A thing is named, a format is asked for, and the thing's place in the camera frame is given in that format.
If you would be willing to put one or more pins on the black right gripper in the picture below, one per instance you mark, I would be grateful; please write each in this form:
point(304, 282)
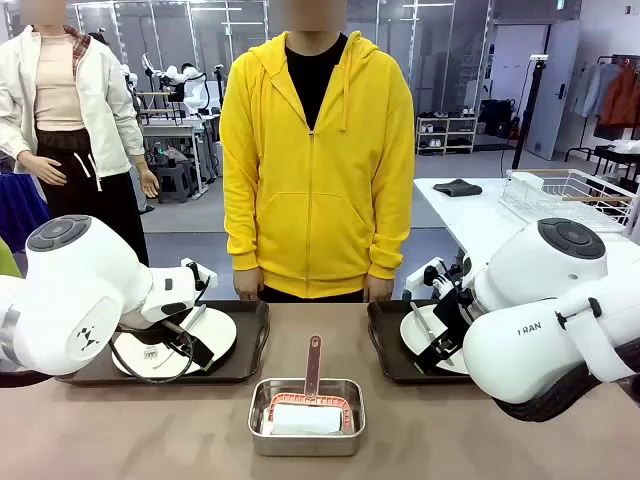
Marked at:
point(451, 315)

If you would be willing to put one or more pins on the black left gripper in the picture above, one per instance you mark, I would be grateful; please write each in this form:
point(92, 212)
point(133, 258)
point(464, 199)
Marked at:
point(176, 332)

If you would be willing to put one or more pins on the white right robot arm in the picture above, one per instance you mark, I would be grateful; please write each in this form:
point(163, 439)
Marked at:
point(530, 300)

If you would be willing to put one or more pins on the person's left forearm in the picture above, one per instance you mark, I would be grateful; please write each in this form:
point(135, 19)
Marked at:
point(392, 220)

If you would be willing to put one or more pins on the person's right forearm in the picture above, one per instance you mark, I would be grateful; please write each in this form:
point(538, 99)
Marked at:
point(240, 220)

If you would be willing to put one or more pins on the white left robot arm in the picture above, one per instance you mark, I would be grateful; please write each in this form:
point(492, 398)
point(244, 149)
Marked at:
point(75, 290)

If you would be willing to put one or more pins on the person's right hand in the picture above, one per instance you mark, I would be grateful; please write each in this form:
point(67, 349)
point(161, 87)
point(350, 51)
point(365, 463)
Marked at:
point(247, 287)

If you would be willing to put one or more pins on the person's left hand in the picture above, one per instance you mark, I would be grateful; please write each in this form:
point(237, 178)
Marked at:
point(381, 289)

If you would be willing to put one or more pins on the white round plate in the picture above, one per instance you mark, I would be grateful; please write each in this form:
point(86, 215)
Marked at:
point(132, 359)
point(220, 331)
point(412, 336)

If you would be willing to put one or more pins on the silver table knife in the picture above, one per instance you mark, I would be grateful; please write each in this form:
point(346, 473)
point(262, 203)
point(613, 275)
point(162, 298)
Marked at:
point(422, 321)
point(197, 316)

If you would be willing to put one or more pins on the dark brown serving tray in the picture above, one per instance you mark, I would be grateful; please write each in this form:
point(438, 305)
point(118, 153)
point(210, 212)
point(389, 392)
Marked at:
point(385, 350)
point(247, 350)

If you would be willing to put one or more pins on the silver fork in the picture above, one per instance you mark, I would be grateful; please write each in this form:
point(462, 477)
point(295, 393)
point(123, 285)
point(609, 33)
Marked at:
point(150, 355)

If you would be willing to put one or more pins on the rectangular steel container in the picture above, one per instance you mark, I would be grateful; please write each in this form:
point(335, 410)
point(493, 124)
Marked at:
point(260, 430)

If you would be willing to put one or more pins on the white side table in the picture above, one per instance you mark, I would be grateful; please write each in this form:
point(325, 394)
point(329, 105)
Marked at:
point(465, 220)

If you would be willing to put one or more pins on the dark folded cloth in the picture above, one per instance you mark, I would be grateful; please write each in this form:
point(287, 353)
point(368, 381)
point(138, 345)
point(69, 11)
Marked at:
point(457, 188)

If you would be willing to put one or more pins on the grey step stool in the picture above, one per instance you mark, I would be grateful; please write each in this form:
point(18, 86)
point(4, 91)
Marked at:
point(177, 180)

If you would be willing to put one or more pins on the person in yellow hoodie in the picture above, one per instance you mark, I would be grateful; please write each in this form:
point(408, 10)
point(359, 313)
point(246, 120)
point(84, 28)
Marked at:
point(310, 200)

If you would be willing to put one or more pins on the green object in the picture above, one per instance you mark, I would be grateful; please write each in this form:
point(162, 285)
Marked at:
point(7, 260)

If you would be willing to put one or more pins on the white shoe rack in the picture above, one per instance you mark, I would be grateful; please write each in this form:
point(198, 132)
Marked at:
point(445, 132)

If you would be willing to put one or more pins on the white workbench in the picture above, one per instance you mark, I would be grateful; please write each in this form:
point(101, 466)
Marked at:
point(172, 132)

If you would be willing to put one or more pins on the blue cloth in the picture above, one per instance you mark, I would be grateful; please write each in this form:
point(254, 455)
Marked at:
point(20, 205)

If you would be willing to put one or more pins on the black bags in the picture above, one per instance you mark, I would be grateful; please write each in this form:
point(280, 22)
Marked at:
point(497, 117)

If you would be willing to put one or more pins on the black tripod stand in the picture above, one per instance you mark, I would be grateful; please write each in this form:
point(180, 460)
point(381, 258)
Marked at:
point(530, 100)

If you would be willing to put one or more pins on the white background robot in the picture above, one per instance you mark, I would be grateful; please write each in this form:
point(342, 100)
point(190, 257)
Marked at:
point(187, 85)

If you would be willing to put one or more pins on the mannequin in white jacket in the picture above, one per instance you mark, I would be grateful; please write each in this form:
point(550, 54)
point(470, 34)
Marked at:
point(55, 100)

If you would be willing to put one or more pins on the grey hanging shirt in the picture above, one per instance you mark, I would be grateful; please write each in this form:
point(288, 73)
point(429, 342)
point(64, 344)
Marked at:
point(592, 90)

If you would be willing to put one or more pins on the orange hanging jacket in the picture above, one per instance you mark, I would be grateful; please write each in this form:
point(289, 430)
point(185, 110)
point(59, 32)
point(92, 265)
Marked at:
point(622, 97)

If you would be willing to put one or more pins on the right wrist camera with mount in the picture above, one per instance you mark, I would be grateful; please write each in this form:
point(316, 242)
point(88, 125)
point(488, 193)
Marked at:
point(435, 277)

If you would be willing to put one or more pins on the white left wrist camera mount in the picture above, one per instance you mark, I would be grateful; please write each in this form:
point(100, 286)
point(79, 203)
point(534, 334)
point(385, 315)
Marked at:
point(202, 274)

